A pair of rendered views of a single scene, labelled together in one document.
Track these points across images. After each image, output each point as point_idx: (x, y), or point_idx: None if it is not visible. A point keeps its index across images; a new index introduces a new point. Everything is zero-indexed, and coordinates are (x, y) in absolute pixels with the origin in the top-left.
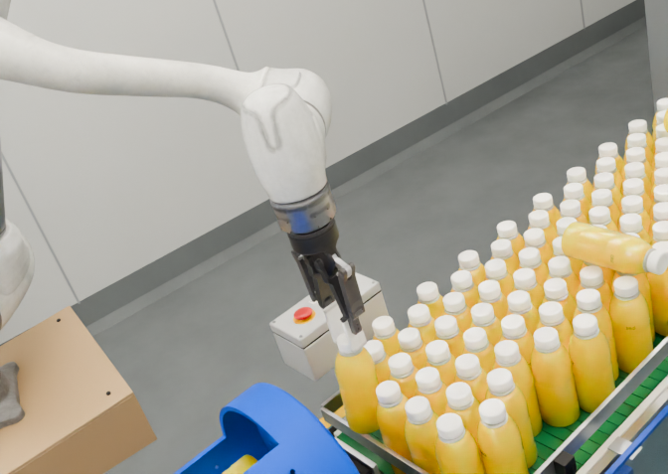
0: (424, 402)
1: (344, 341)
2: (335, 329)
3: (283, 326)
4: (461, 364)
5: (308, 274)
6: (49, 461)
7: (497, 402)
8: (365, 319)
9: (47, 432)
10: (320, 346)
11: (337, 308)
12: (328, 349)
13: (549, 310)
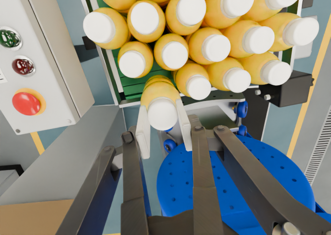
0: (245, 75)
1: (166, 123)
2: (148, 129)
3: (34, 126)
4: (239, 8)
5: (103, 216)
6: None
7: (309, 23)
8: (53, 28)
9: None
10: (77, 96)
11: (145, 132)
12: (78, 86)
13: None
